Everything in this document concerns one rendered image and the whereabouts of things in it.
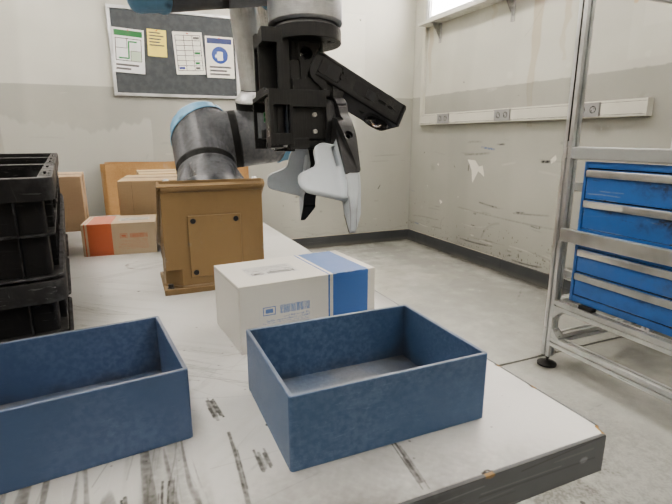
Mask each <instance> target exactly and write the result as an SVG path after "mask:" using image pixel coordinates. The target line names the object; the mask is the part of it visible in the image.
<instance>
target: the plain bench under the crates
mask: <svg viewBox="0 0 672 504"><path fill-rule="evenodd" d="M66 234H68V245H69V256H68V258H69V260H70V274H71V289H72V293H71V294H70V295H69V297H72V303H73V318H74V330H76V329H82V328H88V327H94V326H100V325H106V324H111V323H117V322H123V321H129V320H135V319H141V318H146V317H152V316H159V318H160V319H161V321H162V323H163V325H164V327H165V328H166V330H167V332H168V334H169V336H170V337H171V339H172V341H173V343H174V345H175V346H176V348H177V350H178V352H179V354H180V355H181V357H182V359H183V361H184V363H185V364H186V366H187V368H188V379H189V392H190V404H191V417H192V429H193V437H192V438H189V439H186V440H183V441H179V442H176V443H173V444H169V445H166V446H163V447H159V448H156V449H153V450H149V451H146V452H142V453H139V454H136V455H132V456H129V457H126V458H122V459H119V460H116V461H112V462H109V463H106V464H102V465H99V466H96V467H92V468H89V469H86V470H82V471H79V472H75V473H72V474H69V475H65V476H62V477H59V478H55V479H52V480H49V481H45V482H42V483H39V484H35V485H32V486H29V487H25V488H22V489H19V490H15V491H12V492H9V493H5V494H2V495H0V504H516V503H518V502H521V501H524V500H526V499H529V498H531V497H534V496H536V495H539V494H542V493H544V492H547V491H549V490H552V489H554V488H557V487H560V486H562V485H565V484H567V483H570V482H573V481H575V480H578V479H580V478H583V477H585V476H588V475H591V474H593V473H596V472H598V471H601V468H602V461H603V455H604V448H605V442H606V435H605V434H604V433H603V432H602V431H601V430H600V429H599V426H598V425H597V424H595V423H593V422H592V421H590V420H588V419H587V418H585V417H583V416H582V415H580V414H578V413H577V412H575V411H573V410H572V409H570V408H569V407H567V406H565V405H564V404H562V403H560V402H559V401H557V400H555V399H554V398H552V397H550V396H549V395H547V394H545V393H544V392H542V391H541V390H539V389H537V388H536V387H534V386H532V385H531V384H529V383H527V382H526V381H524V380H522V379H521V378H519V377H518V376H516V375H514V374H513V373H511V372H509V371H508V370H506V369H504V368H503V367H501V366H499V365H498V364H496V363H494V362H493V361H491V360H490V359H488V358H487V366H486V378H485V390H484V402H483V415H482V418H480V419H477V420H473V421H470V422H466V423H463V424H459V425H456V426H452V427H449V428H445V429H442V430H438V431H435V432H431V433H428V434H424V435H421V436H418V437H414V438H411V439H407V440H404V441H400V442H397V443H393V444H390V445H386V446H383V447H379V448H376V449H372V450H369V451H365V452H362V453H358V454H355V455H351V456H348V457H344V458H341V459H338V460H334V461H331V462H327V463H324V464H320V465H317V466H313V467H310V468H306V469H303V470H299V471H296V472H291V471H290V470H289V468H288V466H287V464H286V462H285V460H284V458H283V456H282V454H281V452H280V450H279V448H278V446H277V444H276V442H275V440H274V438H273V436H272V434H271V432H270V430H269V428H268V426H267V424H266V422H265V420H264V418H263V416H262V414H261V412H260V410H259V408H258V406H257V404H256V402H255V400H254V398H253V396H252V394H251V392H250V390H249V383H248V362H247V354H244V355H241V353H240V352H239V351H238V349H237V348H236V347H235V346H234V344H233V343H232V342H231V340H230V339H229V338H228V337H227V335H226V334H225V333H224V331H223V330H222V329H221V328H220V326H219V325H218V324H217V310H216V294H215V290H212V291H204V292H196V293H187V294H179V295H171V296H165V292H164V288H163V284H162V280H161V275H160V272H162V271H164V270H163V259H162V255H161V246H160V245H159V246H158V252H151V253H136V254H122V255H107V256H92V257H84V252H83V244H82V236H81V231H74V232H66ZM263 241H264V259H270V258H278V257H286V256H294V255H302V254H310V253H313V252H312V251H310V250H308V249H307V248H305V247H303V246H302V245H300V244H299V243H297V242H295V241H294V240H292V239H290V238H289V237H287V236H285V235H284V234H282V233H280V232H279V231H277V230H275V229H274V228H272V227H271V226H269V225H267V224H266V223H264V222H263Z"/></svg>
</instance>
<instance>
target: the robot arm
mask: <svg viewBox="0 0 672 504"><path fill-rule="evenodd" d="M127 3H128V5H129V7H130V8H131V9H132V10H133V11H134V12H136V13H139V14H149V13H160V14H162V15H168V14H170V13H173V12H187V11H201V10H215V9H229V12H230V19H231V25H232V32H233V39H234V45H235V52H236V59H237V65H238V72H239V79H240V85H241V92H240V94H239V95H238V96H237V98H236V99H235V104H236V110H229V111H223V110H222V109H221V108H220V107H219V106H218V105H216V104H215V105H213V103H212V102H207V101H198V102H193V103H190V104H188V105H186V106H184V107H182V108H181V109H180V110H179V111H178V112H177V114H176V115H175V116H174V117H173V119H172V121H171V125H170V132H171V135H170V142H171V146H172V148H173V154H174V161H175V167H176V173H177V180H176V181H183V180H213V179H242V178H244V177H243V176H242V174H241V173H240V171H239V170H238V169H237V168H239V167H246V166H253V165H260V164H267V163H273V162H277V163H280V162H282V161H285V160H288V163H287V165H286V167H284V168H283V169H280V170H278V171H276V172H273V173H271V174H270V175H269V176H268V178H267V185H268V187H269V188H270V189H272V190H276V191H280V192H284V193H289V194H293V195H297V196H299V206H300V219H301V220H305V219H306V218H307V217H308V216H309V214H310V213H311V212H312V211H313V210H314V208H315V202H316V195H317V196H321V197H326V198H330V199H335V200H339V201H342V203H343V210H344V217H345V220H346V224H347V228H348V231H349V233H355V232H356V230H357V226H358V223H359V219H360V215H361V180H360V173H359V172H360V170H361V168H360V160H359V151H358V143H357V136H356V132H355V128H354V125H353V122H352V120H351V118H350V116H349V113H351V114H352V115H354V116H356V117H357V118H359V119H361V120H362V121H364V122H365V123H366V124H367V125H369V126H370V127H372V128H374V129H376V130H379V131H384V130H388V129H392V128H396V127H399V125H400V122H401V120H402V118H403V115H404V113H405V110H406V106H405V105H404V104H402V103H401V102H399V101H397V100H396V99H395V98H393V97H392V96H390V95H388V94H387V93H385V92H384V91H382V90H381V89H379V88H378V87H376V86H374V85H373V84H371V83H370V82H368V81H367V80H365V79H364V78H362V77H361V76H359V75H358V74H356V73H354V72H353V71H351V70H350V69H348V68H347V67H345V66H344V65H342V64H341V63H339V62H338V61H336V60H335V59H333V58H331V57H330V56H328V55H327V54H325V53H324V52H327V51H331V50H335V49H337V48H339V47H340V46H341V29H340V28H341V27H342V24H343V23H342V0H127ZM300 55H301V56H300ZM348 112H349V113H348Z"/></svg>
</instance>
